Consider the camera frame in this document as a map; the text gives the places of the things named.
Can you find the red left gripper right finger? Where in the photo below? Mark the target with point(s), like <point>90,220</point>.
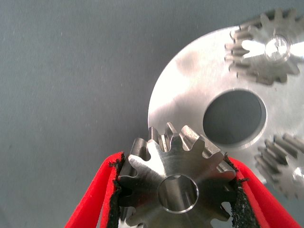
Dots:
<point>256,204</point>

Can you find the larger steel gear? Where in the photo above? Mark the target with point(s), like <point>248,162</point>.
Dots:
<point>147,171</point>

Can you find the round metal plate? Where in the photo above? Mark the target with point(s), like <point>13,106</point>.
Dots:
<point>185,95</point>

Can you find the small steel gear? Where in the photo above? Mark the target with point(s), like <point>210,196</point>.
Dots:
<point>280,175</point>
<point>256,66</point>

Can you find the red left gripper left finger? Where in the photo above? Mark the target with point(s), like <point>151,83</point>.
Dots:
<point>95,194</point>

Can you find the dark grey table cloth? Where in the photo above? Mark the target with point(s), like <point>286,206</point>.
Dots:
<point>59,71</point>

